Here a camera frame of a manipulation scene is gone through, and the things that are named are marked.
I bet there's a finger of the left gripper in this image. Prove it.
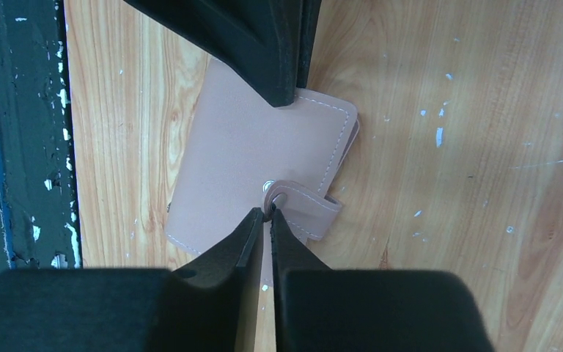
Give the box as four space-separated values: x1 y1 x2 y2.
129 0 303 107
296 0 322 88

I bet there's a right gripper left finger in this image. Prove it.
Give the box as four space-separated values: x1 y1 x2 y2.
0 208 264 351

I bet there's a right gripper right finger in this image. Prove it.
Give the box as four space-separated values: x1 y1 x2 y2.
271 210 493 351

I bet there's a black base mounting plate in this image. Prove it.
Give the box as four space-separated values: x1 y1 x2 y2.
0 1 83 273

